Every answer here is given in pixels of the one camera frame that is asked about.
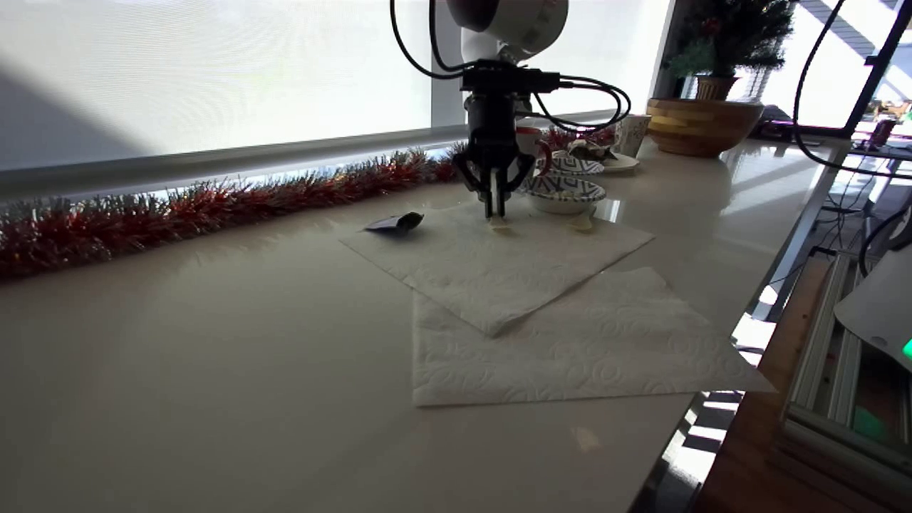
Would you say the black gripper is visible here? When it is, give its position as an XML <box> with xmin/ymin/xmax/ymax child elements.
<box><xmin>453</xmin><ymin>89</ymin><xmax>537</xmax><ymax>219</ymax></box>

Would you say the blue patterned bowl with popcorn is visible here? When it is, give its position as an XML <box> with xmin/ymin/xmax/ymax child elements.
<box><xmin>524</xmin><ymin>172</ymin><xmax>611</xmax><ymax>217</ymax></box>

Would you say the blue patterned bowl with chocolate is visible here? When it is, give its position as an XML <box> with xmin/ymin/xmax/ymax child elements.
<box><xmin>545</xmin><ymin>150</ymin><xmax>607</xmax><ymax>180</ymax></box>

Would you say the large wooden bowl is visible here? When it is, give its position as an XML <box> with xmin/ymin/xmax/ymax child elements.
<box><xmin>648</xmin><ymin>97</ymin><xmax>766</xmax><ymax>159</ymax></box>

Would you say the white paper napkin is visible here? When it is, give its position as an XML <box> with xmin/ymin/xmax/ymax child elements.
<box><xmin>411</xmin><ymin>266</ymin><xmax>778</xmax><ymax>410</ymax></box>
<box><xmin>330</xmin><ymin>194</ymin><xmax>655</xmax><ymax>338</ymax></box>

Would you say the small dark wrapper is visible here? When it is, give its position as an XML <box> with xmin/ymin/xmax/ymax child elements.
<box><xmin>361</xmin><ymin>211</ymin><xmax>427</xmax><ymax>240</ymax></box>

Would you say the white paper plate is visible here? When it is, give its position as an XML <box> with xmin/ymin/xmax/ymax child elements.
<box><xmin>568</xmin><ymin>139</ymin><xmax>642</xmax><ymax>176</ymax></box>

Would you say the patterned paper cup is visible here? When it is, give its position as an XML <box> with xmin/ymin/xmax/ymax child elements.
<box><xmin>614</xmin><ymin>110</ymin><xmax>652</xmax><ymax>159</ymax></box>

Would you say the red silver tinsel garland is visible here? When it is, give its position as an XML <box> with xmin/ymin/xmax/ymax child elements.
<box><xmin>0</xmin><ymin>149</ymin><xmax>621</xmax><ymax>281</ymax></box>

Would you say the metal and wood robot stand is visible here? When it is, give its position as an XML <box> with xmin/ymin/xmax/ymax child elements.
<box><xmin>702</xmin><ymin>250</ymin><xmax>912</xmax><ymax>513</ymax></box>

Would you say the grey window post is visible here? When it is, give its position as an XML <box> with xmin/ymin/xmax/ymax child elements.
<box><xmin>427</xmin><ymin>0</ymin><xmax>471</xmax><ymax>130</ymax></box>

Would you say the grey window rail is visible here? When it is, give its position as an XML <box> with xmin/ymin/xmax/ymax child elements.
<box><xmin>0</xmin><ymin>107</ymin><xmax>621</xmax><ymax>202</ymax></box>

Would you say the thick black cable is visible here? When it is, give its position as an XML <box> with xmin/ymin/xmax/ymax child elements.
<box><xmin>793</xmin><ymin>0</ymin><xmax>912</xmax><ymax>278</ymax></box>

